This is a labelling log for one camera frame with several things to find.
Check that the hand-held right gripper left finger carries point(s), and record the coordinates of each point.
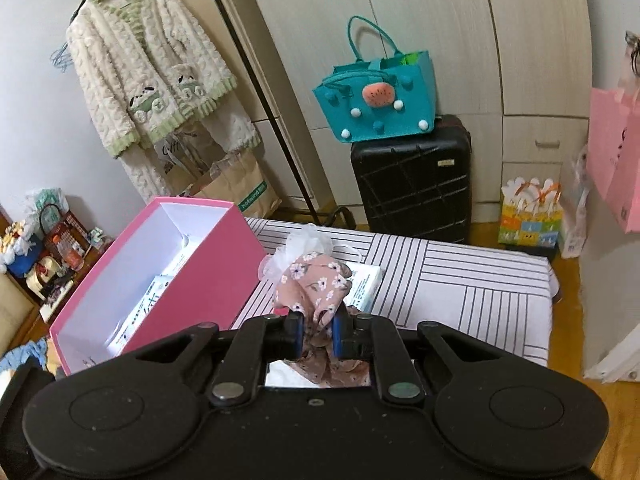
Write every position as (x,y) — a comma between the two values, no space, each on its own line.
(296,332)

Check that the cluttered wooden side table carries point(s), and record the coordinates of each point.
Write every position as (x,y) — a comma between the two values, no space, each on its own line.
(75,270)

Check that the pink floral scrunchie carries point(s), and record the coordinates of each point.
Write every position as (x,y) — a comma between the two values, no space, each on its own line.
(310,280)

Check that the colourful gift bag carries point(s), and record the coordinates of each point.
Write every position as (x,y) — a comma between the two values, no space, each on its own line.
(530,220)

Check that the white gauze scrunchie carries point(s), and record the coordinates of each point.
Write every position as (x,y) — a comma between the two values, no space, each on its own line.
(300,245)

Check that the black suitcase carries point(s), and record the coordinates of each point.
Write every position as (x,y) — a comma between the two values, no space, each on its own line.
(410,185)

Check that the pink cardboard box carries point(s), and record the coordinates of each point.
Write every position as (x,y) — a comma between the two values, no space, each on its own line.
(215,265)

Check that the white green plastic bag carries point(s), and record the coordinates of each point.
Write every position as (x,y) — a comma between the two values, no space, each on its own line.
(47,202)

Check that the black clothes rack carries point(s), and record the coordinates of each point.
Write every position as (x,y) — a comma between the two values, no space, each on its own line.
(250,75)

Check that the white tissue packet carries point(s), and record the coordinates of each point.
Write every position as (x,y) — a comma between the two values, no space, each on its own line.
(365,282)

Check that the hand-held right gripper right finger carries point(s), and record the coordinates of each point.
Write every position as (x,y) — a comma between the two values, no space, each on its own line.
(340,332)

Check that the brown paper bag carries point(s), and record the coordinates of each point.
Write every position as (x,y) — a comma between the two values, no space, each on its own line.
(250,180)

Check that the blue ruffled cloth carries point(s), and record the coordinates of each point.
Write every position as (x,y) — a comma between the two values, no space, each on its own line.
(25,352)

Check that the pink paper bag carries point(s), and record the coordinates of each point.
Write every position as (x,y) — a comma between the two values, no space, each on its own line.
(612,160)

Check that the cream fleece pajama pants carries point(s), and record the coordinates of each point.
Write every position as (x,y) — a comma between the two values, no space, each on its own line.
(230,125)

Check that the cream green fleece pajama top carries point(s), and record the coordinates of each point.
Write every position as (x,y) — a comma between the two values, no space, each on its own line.
(140,60)

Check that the beige wardrobe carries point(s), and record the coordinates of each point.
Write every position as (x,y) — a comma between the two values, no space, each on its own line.
(450,35)

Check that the teal felt handbag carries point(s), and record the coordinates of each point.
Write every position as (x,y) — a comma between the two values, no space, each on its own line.
(380,105)

